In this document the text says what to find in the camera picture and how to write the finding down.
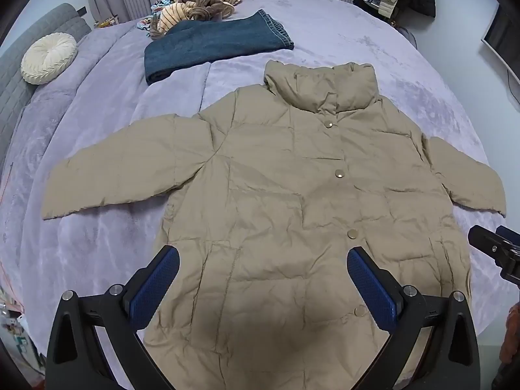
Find round cream pillow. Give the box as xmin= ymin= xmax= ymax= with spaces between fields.
xmin=20 ymin=32 xmax=78 ymax=85

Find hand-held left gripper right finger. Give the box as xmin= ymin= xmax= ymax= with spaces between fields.
xmin=346 ymin=246 xmax=481 ymax=390

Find bed with lavender blanket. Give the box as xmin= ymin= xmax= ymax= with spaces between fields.
xmin=0 ymin=0 xmax=508 ymax=374

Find folded blue jeans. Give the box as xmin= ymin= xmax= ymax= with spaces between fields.
xmin=144 ymin=9 xmax=295 ymax=86

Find bedside clutter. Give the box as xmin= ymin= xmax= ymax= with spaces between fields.
xmin=0 ymin=288 xmax=45 ymax=374

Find beige puffer jacket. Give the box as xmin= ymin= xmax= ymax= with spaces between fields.
xmin=42 ymin=60 xmax=507 ymax=390

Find grey quilted headboard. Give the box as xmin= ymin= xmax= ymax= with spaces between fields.
xmin=0 ymin=3 xmax=92 ymax=159

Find wall-mounted television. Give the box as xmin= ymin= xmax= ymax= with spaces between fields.
xmin=481 ymin=2 xmax=520 ymax=78

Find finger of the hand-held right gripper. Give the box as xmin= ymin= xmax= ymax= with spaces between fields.
xmin=496 ymin=226 xmax=520 ymax=248
xmin=467 ymin=225 xmax=508 ymax=255

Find striped tan plush garment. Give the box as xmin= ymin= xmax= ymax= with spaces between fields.
xmin=148 ymin=0 xmax=248 ymax=40

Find colourful patterned cloth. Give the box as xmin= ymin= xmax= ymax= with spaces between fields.
xmin=136 ymin=0 xmax=167 ymax=31

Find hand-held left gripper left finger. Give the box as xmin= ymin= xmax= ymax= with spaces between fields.
xmin=46 ymin=245 xmax=180 ymax=390

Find person's right forearm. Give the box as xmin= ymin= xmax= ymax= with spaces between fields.
xmin=499 ymin=303 xmax=520 ymax=370

